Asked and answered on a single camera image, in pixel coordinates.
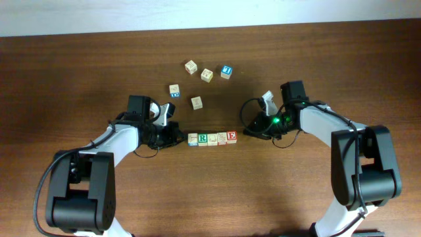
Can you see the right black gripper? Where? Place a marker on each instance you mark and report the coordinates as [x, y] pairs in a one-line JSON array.
[[261, 122]]

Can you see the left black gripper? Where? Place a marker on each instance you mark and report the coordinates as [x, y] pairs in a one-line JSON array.
[[173, 129]]

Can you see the red letter E block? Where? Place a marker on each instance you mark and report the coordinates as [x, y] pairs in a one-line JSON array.
[[231, 137]]

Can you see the blue edged wooden block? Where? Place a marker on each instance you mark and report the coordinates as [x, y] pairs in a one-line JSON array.
[[192, 139]]

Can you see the red edged wooden block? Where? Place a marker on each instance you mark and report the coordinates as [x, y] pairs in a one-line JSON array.
[[222, 138]]

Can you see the green letter R block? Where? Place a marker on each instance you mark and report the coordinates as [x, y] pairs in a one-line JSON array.
[[202, 139]]

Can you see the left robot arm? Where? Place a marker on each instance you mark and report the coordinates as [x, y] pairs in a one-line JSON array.
[[81, 199]]

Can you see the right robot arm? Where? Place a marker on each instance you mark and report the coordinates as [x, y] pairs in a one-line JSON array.
[[364, 169]]

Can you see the blue letter E block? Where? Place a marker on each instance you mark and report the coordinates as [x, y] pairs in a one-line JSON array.
[[174, 90]]

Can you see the plain wooden picture block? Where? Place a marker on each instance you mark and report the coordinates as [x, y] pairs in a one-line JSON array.
[[197, 103]]

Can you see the blue letter T block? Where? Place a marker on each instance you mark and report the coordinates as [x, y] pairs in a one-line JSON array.
[[226, 72]]

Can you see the wooden animal picture block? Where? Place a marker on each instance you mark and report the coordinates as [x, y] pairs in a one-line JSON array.
[[207, 75]]

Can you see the wooden block top left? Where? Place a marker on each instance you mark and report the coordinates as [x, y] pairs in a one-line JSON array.
[[191, 67]]

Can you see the black table clamp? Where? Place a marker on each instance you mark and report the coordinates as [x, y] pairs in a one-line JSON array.
[[368, 234]]

